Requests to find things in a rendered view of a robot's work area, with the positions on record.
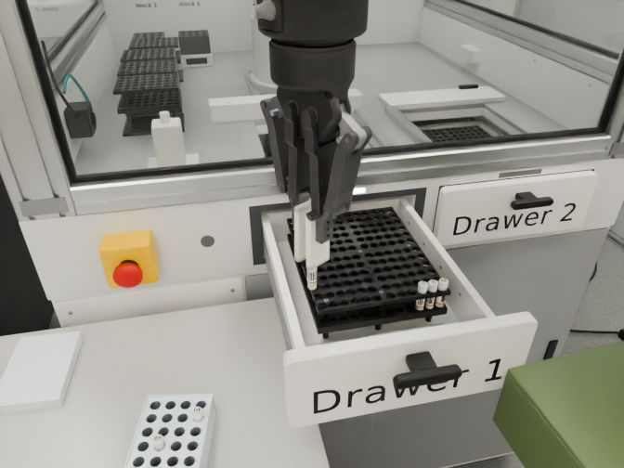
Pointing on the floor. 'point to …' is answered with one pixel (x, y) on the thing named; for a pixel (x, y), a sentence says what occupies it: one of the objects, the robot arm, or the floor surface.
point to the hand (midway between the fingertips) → (312, 234)
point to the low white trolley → (139, 389)
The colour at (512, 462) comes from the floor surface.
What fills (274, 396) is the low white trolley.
